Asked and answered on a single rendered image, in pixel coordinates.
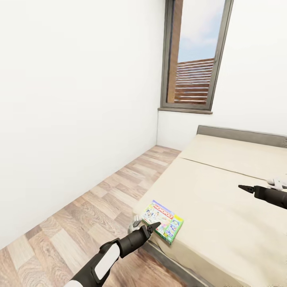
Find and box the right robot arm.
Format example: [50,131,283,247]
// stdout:
[238,178,287,209]

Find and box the board game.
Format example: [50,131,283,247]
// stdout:
[141,200,184,245]

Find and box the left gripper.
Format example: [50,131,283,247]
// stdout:
[126,222,161,253]

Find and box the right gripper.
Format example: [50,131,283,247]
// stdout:
[238,185,287,209]

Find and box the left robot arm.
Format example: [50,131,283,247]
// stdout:
[64,215,161,287]

